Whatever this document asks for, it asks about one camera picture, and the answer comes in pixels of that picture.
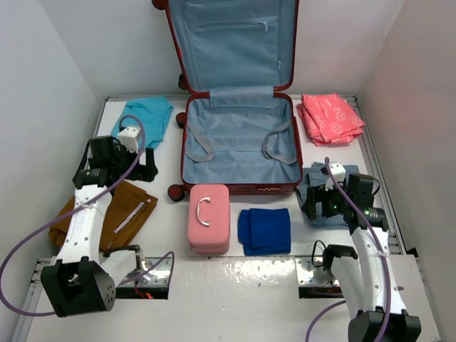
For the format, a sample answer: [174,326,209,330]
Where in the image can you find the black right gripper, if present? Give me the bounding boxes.
[301,177,351,219]

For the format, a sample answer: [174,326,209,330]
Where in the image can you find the grey-blue denim jeans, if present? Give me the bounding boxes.
[296,162,348,229]

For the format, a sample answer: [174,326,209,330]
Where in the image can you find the mustard brown trousers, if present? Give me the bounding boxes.
[48,179,159,253]

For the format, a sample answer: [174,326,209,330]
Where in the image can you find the royal blue towel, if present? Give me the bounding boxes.
[237,208,291,257]

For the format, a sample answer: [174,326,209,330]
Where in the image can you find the teal shirt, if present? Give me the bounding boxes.
[111,95,174,150]

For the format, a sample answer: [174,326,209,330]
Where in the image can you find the pink vanity case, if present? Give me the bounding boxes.
[187,184,230,255]

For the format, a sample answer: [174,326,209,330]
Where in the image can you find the coral printed garment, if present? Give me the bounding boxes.
[296,93,365,146]

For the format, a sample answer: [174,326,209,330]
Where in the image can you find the red hard-shell suitcase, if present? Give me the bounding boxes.
[154,1,303,195]

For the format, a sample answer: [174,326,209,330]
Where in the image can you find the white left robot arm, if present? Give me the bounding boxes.
[41,127,157,317]

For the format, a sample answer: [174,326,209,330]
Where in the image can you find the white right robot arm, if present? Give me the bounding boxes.
[301,173,422,341]

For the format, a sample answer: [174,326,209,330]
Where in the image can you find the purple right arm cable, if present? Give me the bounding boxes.
[305,157,405,342]

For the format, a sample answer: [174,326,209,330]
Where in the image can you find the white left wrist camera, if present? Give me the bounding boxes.
[117,126,141,153]

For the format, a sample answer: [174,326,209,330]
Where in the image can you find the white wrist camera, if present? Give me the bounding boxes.
[117,126,141,153]
[325,162,346,191]

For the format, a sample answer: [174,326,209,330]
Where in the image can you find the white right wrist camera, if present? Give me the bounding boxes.
[325,162,346,191]

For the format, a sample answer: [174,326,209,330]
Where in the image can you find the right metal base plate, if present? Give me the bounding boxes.
[295,256,339,288]

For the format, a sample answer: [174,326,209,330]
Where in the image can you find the metal base plate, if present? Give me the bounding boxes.
[295,256,339,288]
[118,256,174,289]

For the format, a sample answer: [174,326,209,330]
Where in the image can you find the aluminium table frame rail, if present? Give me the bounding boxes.
[346,95,406,255]

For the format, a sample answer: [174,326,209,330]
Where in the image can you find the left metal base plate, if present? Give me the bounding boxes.
[118,256,174,289]

